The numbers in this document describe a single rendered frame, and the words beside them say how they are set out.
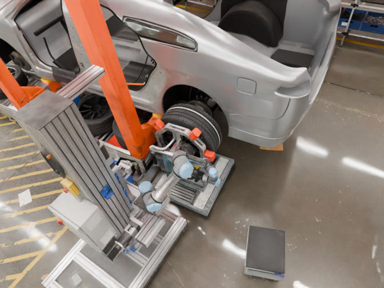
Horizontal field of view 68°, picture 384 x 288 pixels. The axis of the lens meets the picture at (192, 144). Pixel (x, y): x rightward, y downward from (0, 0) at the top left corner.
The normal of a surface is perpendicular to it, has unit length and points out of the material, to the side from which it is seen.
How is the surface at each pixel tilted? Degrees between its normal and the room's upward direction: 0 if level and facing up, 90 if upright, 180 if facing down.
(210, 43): 47
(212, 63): 80
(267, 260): 0
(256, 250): 0
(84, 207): 0
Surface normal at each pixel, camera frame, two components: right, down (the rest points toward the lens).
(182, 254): -0.10, -0.64
